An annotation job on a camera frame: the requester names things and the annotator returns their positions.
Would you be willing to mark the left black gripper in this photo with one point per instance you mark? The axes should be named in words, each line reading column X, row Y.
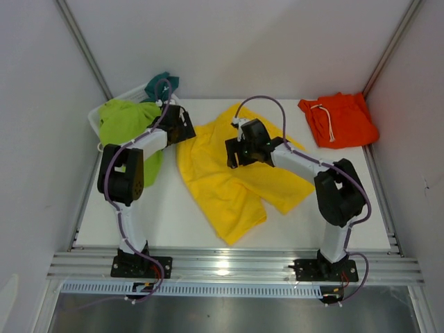
column 187, row 131

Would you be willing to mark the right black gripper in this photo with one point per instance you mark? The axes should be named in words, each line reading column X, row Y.
column 232, row 147

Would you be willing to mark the yellow shorts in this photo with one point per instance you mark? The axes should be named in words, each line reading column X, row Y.
column 231, row 199

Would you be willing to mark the lime green shorts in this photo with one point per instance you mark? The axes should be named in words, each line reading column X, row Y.
column 126, row 121

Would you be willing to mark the orange shorts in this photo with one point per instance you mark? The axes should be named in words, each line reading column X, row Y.
column 351, row 121

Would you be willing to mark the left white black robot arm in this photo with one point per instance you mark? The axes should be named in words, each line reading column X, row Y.
column 121, row 181

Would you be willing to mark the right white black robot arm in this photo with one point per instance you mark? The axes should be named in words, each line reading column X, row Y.
column 339, row 192

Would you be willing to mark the teal shorts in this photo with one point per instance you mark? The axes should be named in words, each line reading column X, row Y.
column 161, row 87

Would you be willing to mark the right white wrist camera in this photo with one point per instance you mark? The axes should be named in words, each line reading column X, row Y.
column 238, row 123

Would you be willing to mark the white shorts drawstring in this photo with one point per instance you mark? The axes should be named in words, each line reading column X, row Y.
column 329, row 120

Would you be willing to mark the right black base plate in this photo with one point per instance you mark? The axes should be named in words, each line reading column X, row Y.
column 313, row 270

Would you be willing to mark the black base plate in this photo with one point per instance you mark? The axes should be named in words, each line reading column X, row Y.
column 313, row 270
column 141, row 268

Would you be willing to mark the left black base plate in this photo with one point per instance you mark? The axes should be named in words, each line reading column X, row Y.
column 141, row 268

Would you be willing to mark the aluminium mounting rail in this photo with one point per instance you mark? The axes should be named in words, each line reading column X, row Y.
column 237, row 266

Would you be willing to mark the white slotted cable duct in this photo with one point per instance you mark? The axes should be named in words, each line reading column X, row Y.
column 194, row 289

